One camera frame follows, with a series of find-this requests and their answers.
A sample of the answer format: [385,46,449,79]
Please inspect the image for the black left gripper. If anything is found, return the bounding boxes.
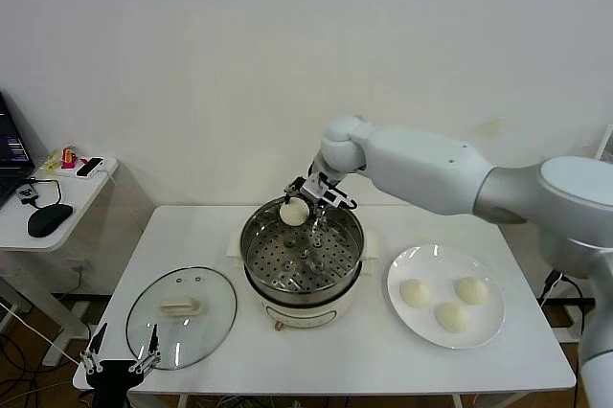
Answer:
[79,322,162,408]

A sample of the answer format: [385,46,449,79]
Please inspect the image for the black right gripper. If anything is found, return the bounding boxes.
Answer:
[283,163,336,237]

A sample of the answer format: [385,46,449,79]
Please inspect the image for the white steamed baozi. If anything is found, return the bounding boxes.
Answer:
[454,276,490,306]
[434,302,468,334]
[279,200,310,228]
[398,278,431,308]

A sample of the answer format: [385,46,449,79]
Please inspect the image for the round glass pot lid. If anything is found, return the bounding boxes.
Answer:
[125,266,238,372]

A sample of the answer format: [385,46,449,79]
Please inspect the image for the stainless steel steamer pot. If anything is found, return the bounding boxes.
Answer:
[238,193,365,295]

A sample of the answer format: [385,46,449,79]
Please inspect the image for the cream electric cooker base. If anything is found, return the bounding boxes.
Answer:
[224,229,380,332]

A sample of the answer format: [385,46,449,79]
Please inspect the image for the black computer mouse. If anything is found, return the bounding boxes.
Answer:
[27,203,75,238]

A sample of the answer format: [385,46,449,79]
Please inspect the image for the white side table with laptop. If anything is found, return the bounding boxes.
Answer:
[0,155,155,367]

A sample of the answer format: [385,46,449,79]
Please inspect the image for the white round plate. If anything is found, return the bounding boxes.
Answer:
[386,243,507,351]

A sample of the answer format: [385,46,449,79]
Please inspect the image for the smartphone in white case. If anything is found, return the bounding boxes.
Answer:
[75,156,107,180]

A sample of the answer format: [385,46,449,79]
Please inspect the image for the yellow snack packet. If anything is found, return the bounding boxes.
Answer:
[39,148,66,172]

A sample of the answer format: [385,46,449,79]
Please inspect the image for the black laptop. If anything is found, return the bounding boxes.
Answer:
[0,90,37,211]

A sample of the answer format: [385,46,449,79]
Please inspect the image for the white side table with diffuser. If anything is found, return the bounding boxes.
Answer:
[535,295,599,347]

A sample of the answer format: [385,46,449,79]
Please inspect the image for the white floor cable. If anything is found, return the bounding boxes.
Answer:
[0,301,82,367]

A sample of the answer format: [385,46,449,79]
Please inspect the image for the black floor cables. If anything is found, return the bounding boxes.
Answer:
[0,330,44,408]

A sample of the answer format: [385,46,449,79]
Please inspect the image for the black mouse cable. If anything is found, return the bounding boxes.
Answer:
[28,178,64,212]

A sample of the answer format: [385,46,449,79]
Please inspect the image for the black power cable with plug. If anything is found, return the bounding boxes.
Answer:
[540,269,583,306]

